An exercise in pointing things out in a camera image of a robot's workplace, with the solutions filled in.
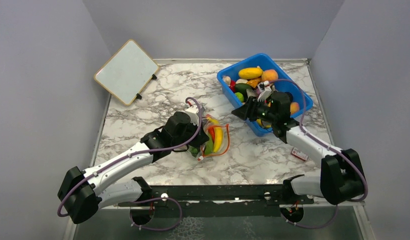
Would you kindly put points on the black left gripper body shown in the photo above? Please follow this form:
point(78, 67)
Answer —
point(189, 132)

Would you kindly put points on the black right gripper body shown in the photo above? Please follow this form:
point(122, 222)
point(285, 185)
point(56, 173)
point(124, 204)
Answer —
point(263, 112)

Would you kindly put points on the red fake pepper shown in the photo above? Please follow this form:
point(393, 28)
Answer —
point(211, 133)

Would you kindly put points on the yellow fake banana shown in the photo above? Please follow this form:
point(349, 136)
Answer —
point(218, 133)

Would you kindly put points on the beige fake garlic bulb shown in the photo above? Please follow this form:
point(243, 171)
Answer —
point(226, 80)

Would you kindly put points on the yellow fake squash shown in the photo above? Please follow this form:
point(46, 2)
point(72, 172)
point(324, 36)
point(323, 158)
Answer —
point(250, 73)

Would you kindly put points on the clear zip top bag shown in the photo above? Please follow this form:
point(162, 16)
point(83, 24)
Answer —
point(225, 142)

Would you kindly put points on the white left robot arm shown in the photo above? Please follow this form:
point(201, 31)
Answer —
point(83, 192)

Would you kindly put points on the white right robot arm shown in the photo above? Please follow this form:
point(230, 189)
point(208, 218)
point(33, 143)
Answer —
point(341, 175)

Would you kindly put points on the green fake lime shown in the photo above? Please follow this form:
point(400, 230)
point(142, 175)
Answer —
point(240, 96)

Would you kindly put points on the fake peach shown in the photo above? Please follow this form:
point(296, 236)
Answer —
point(269, 75)
point(294, 107)

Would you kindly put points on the white fake garlic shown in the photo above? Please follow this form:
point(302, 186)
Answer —
point(241, 81)

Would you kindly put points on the red fake apple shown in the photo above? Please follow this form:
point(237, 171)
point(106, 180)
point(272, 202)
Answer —
point(232, 86)

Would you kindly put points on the green fake leafy vegetable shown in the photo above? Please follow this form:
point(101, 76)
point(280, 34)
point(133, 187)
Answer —
point(205, 149)

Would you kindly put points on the yellow banana in bin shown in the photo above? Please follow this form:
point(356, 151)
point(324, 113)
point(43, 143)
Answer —
point(263, 124)

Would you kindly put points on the blue plastic bin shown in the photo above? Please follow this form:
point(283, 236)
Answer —
point(282, 84)

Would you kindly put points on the small red tag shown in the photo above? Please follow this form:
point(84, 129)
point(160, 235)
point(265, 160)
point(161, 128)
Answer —
point(300, 155)

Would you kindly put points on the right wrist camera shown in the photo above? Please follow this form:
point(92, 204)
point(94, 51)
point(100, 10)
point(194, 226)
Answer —
point(265, 90)

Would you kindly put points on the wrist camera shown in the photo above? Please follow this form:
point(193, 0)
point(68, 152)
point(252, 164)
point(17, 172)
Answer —
point(265, 90)
point(193, 112)

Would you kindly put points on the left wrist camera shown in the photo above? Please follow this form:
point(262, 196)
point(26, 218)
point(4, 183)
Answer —
point(193, 112)

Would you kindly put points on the white board wooden frame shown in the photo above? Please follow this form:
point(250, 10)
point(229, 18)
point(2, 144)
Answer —
point(127, 72)

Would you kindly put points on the black mounting rail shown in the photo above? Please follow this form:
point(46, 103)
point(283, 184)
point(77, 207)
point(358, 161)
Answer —
point(216, 201)

